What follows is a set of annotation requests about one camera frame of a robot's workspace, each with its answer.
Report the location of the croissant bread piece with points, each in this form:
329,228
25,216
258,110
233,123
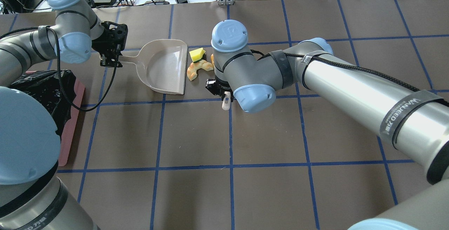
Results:
198,64

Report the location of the pink bin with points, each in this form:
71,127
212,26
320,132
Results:
68,132

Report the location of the yellow sponge piece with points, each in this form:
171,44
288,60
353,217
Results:
197,54

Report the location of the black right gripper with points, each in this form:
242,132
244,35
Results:
214,86

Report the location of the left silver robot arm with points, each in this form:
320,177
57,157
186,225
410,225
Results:
32,196

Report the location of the black trash bag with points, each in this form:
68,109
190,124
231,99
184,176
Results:
55,93

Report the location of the beige plastic dustpan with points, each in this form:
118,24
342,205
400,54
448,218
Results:
161,65

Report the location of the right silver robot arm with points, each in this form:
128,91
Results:
413,121

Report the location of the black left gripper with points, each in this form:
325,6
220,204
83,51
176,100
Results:
108,45

